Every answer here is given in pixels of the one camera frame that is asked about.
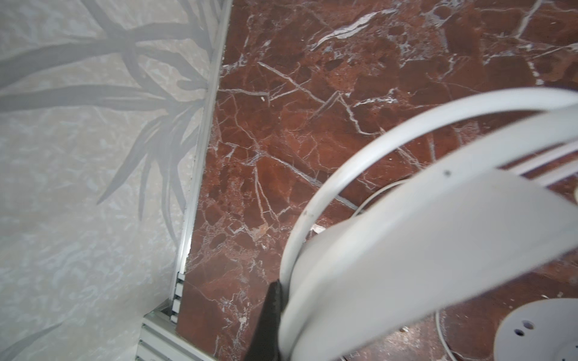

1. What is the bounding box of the white over-ear headphones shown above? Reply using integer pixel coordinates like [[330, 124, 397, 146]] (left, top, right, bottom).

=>
[[278, 87, 577, 360]]

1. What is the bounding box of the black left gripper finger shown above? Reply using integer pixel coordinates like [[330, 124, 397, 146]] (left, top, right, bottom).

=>
[[244, 280, 284, 361]]

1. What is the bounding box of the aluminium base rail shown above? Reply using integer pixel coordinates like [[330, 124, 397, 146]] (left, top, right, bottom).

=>
[[135, 272, 215, 361]]

